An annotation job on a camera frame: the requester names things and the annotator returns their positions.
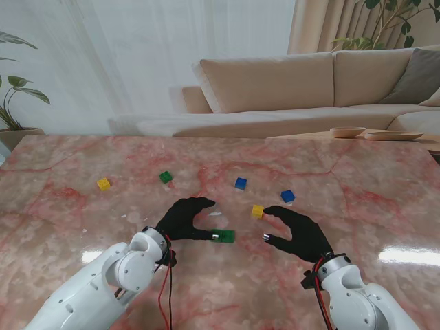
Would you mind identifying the right wrist red black cables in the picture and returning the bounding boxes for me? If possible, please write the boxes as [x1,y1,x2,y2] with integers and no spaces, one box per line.
[314,257,334,330]

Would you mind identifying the beige sofa cushion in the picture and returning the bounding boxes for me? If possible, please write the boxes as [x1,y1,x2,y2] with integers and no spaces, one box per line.
[418,88,440,107]

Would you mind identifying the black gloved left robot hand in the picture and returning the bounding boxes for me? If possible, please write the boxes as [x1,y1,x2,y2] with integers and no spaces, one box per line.
[156,197,221,242]

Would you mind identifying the left wrist red black cables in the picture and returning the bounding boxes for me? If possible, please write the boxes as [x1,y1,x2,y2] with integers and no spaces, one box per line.
[156,235,175,330]

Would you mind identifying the beige fabric sofa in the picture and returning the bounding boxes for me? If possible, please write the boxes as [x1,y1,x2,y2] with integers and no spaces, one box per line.
[170,46,440,138]

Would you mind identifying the tall leafy branch plant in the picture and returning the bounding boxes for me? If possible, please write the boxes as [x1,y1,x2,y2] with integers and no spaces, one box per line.
[331,0,440,52]

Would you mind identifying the wrist red black cables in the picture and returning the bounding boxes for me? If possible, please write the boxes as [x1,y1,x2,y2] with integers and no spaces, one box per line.
[156,235,175,330]
[314,257,334,330]

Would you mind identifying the grey sofa cushion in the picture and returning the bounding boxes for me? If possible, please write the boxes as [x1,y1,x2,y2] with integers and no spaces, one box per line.
[379,47,440,105]

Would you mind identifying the round wooden bowl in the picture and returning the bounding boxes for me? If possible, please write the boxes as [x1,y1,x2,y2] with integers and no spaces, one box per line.
[329,126,367,139]

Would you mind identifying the white sheer curtain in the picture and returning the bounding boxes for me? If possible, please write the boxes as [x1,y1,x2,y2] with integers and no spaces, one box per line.
[0,0,296,135]

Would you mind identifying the beige plant pot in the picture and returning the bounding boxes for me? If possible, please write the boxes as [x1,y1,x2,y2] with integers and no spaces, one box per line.
[0,127,45,152]

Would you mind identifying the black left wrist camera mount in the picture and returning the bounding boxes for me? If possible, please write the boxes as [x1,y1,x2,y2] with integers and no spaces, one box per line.
[154,249,178,272]

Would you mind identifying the flat wooden plate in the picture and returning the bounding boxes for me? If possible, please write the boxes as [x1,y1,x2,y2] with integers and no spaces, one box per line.
[364,131,425,141]

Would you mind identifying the large-leaf green houseplant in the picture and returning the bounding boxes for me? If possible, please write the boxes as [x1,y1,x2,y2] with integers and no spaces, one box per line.
[0,30,52,131]

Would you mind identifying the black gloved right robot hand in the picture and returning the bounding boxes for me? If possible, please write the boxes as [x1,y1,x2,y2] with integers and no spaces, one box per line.
[263,205,334,264]

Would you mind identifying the beige drape curtain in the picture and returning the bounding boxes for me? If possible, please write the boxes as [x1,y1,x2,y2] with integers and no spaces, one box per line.
[287,0,440,55]

